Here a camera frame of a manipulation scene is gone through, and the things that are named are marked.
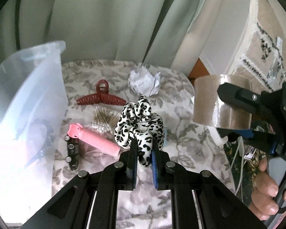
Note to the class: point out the clear plastic storage box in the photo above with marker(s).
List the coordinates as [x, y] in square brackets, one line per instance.
[26, 88]

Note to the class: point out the person's right hand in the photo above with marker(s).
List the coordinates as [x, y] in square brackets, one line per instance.
[264, 193]

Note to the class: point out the roll of clear tape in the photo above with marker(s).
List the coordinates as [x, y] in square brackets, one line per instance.
[205, 100]

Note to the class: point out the mattress with lace cover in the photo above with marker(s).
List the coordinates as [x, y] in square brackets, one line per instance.
[252, 28]

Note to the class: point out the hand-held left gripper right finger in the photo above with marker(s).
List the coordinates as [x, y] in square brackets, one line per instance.
[155, 171]

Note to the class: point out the pale green curtain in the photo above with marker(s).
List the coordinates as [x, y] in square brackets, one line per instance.
[109, 16]

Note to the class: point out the black and white scrunchie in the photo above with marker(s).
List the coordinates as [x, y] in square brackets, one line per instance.
[143, 128]

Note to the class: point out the white power strip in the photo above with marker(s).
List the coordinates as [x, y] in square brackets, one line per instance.
[220, 142]

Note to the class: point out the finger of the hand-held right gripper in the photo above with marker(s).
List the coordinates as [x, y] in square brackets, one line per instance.
[240, 97]
[252, 138]

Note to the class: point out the black toy car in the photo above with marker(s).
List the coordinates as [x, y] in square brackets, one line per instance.
[72, 152]

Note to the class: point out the bag of cotton swabs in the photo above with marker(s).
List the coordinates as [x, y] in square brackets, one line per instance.
[102, 121]

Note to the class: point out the crumpled white paper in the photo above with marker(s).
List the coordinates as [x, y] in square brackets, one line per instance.
[143, 82]

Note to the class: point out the pink hair roller clip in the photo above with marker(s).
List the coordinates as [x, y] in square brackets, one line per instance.
[97, 142]

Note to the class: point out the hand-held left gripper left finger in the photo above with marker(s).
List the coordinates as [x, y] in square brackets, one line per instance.
[133, 162]

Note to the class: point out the floral fleece blanket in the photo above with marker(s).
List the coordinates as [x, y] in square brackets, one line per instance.
[181, 136]

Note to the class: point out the brown hair claw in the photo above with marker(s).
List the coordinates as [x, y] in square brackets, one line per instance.
[102, 99]

